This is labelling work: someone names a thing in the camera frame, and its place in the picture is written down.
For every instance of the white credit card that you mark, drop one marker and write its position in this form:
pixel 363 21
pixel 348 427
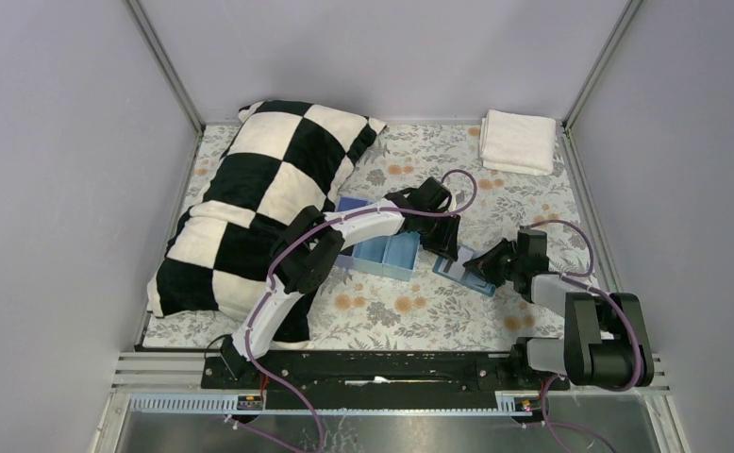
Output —
pixel 455 268

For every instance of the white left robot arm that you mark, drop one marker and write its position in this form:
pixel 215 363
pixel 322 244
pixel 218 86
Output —
pixel 307 250

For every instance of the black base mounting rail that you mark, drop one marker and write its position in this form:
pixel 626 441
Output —
pixel 374 380

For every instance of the teal card holder wallet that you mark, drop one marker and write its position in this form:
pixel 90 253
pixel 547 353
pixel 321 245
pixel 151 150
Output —
pixel 469 280

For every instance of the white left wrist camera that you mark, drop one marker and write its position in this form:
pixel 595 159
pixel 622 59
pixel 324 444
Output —
pixel 457 200

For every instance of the blue three-compartment tray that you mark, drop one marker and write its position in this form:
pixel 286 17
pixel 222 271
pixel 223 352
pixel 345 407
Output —
pixel 385 256

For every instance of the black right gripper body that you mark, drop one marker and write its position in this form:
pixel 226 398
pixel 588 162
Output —
pixel 492 263

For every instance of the black white checkered pillow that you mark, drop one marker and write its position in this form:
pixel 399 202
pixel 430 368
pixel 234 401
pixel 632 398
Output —
pixel 287 155

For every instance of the folded white towel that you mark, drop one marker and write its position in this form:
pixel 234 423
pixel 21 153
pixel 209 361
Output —
pixel 515 143

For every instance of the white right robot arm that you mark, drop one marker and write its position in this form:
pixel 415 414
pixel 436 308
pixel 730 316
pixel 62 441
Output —
pixel 604 342

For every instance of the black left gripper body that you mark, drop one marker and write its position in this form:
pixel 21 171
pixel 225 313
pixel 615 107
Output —
pixel 440 236

